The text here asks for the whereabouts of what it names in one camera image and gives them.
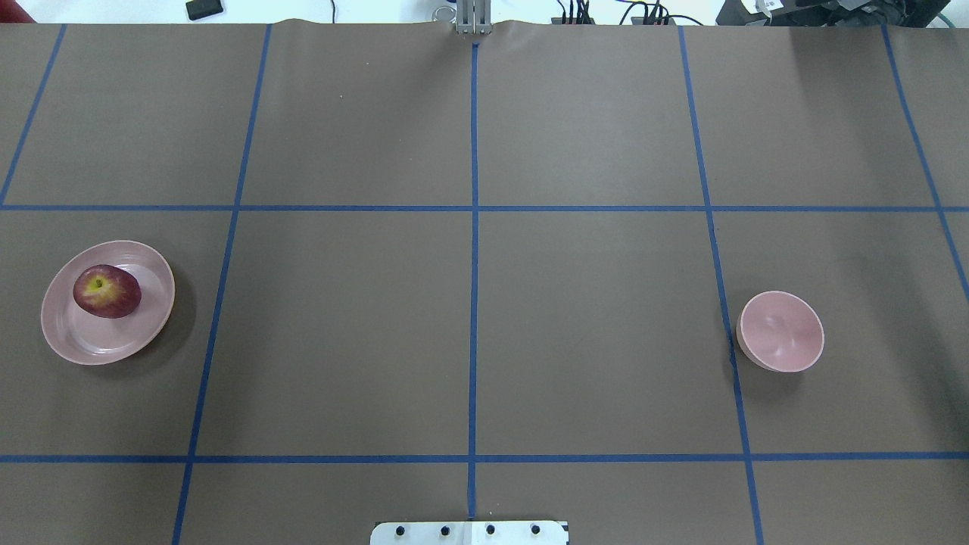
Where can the pink bowl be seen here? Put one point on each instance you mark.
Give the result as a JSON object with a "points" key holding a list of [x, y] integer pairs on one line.
{"points": [[780, 332]]}

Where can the red apple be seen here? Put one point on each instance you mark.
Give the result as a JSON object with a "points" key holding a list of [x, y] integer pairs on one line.
{"points": [[107, 291]]}

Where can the pink plate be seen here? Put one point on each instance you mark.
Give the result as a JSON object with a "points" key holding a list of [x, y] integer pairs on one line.
{"points": [[80, 337]]}

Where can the brown paper table cover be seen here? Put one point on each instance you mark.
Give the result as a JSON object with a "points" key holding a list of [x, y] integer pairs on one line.
{"points": [[421, 276]]}

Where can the small black sensor box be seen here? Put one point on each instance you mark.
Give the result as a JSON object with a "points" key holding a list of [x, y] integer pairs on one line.
{"points": [[200, 9]]}

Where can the aluminium frame post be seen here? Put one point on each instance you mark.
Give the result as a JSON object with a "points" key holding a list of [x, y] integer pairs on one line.
{"points": [[473, 17]]}

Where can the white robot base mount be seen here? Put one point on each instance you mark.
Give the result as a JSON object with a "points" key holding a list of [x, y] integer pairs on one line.
{"points": [[472, 532]]}

